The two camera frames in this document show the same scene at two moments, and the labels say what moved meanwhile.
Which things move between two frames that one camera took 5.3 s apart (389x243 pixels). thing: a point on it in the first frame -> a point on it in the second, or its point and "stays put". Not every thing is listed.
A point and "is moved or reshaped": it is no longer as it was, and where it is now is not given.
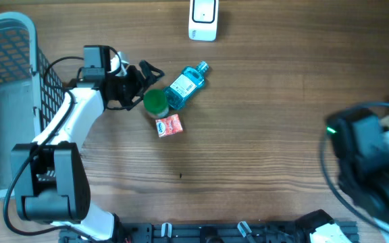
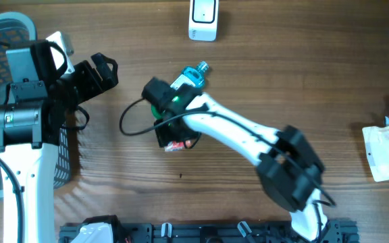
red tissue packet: [169, 125] is moved or reshaped
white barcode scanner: [203, 20] stays put
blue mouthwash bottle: [190, 79] stays put
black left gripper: [139, 82] -> [95, 86]
